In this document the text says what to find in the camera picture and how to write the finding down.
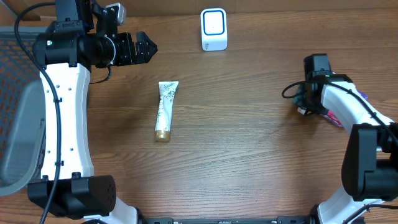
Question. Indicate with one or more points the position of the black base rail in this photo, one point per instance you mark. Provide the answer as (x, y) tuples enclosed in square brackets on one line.
[(278, 220)]

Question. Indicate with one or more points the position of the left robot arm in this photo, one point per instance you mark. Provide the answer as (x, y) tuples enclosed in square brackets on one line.
[(84, 35)]

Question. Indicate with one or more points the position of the white barcode scanner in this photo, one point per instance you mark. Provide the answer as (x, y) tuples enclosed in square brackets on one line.
[(214, 29)]

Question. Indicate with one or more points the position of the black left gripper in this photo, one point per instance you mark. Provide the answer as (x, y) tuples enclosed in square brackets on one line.
[(130, 48)]

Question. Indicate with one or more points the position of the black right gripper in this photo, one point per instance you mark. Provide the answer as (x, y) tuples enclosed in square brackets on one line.
[(298, 102)]

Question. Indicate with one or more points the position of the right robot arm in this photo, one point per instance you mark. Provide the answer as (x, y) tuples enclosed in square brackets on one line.
[(369, 169)]

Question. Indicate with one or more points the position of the purple pad package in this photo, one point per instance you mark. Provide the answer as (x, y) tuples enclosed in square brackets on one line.
[(333, 119)]

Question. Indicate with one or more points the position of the white tube with gold cap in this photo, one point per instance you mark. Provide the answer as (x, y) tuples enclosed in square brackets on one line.
[(167, 91)]

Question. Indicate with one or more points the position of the grey plastic mesh basket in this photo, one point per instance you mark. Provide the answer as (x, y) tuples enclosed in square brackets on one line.
[(22, 117)]

